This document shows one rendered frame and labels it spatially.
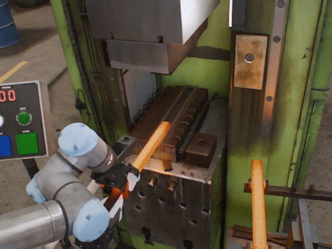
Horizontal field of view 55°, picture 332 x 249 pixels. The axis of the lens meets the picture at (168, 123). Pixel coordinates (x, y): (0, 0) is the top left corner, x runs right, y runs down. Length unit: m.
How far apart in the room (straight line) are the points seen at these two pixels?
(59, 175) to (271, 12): 0.70
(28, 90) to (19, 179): 1.60
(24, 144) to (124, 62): 0.50
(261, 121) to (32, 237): 0.81
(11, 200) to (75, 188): 1.97
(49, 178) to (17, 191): 1.96
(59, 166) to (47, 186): 0.05
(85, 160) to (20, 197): 1.91
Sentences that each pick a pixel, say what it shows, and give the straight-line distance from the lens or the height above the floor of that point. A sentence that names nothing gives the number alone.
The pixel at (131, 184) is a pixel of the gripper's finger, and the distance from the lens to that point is 0.97.
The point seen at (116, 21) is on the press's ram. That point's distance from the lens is 0.98.
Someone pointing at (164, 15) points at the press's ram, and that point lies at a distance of 0.91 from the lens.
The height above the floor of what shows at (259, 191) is 1.04.
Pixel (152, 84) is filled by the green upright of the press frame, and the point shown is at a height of 0.99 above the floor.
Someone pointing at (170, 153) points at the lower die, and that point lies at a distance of 1.15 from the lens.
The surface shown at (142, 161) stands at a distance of 1.05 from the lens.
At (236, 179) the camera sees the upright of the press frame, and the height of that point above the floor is 0.75.
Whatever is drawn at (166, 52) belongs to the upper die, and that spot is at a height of 1.34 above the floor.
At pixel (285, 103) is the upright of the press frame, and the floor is 1.13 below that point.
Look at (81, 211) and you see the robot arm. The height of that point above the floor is 1.24.
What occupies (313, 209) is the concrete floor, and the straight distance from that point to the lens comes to 2.33.
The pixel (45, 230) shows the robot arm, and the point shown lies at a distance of 0.62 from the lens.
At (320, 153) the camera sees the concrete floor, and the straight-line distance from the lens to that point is 2.75.
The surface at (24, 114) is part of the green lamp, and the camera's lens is 1.27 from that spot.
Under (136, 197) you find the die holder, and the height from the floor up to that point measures 0.74.
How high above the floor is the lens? 1.70
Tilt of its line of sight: 35 degrees down
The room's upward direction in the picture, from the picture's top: 5 degrees counter-clockwise
